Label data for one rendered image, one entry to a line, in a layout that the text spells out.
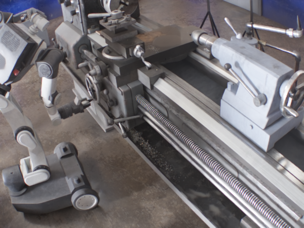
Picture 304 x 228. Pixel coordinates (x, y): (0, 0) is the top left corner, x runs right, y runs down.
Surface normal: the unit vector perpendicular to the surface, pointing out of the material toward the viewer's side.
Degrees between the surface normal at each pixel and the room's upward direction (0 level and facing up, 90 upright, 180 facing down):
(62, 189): 0
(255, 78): 76
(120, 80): 90
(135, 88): 90
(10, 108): 90
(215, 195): 0
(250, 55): 1
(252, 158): 36
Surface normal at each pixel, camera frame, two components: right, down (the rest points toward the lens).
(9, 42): -0.07, 0.18
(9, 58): -0.22, 0.37
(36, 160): 0.41, 0.52
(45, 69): -0.22, 0.64
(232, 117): -0.85, 0.38
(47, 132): -0.10, -0.79
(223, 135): -0.58, -0.42
